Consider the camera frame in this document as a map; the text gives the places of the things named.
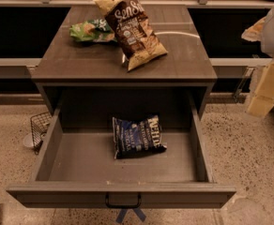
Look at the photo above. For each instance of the black wire basket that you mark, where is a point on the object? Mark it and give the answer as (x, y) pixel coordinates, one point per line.
(39, 126)

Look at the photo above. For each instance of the open grey top drawer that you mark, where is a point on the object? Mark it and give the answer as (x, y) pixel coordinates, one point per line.
(76, 165)

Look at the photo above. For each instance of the blue kettle chip bag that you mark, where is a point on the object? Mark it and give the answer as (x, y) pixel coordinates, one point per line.
(136, 137)

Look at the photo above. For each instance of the brown SunChips style chip bag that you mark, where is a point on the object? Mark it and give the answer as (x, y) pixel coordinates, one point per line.
(132, 30)

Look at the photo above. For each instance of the green chip bag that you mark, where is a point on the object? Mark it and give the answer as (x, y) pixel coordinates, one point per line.
(97, 30)

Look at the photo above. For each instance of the blue tape cross on floor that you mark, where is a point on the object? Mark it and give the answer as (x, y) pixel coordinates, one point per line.
(126, 214)

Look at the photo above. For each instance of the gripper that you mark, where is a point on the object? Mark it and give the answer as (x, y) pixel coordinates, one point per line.
(263, 100)

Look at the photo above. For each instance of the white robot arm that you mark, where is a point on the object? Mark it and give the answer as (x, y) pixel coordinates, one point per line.
(262, 31)

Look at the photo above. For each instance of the black drawer handle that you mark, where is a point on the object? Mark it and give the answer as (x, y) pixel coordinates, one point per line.
(123, 200)

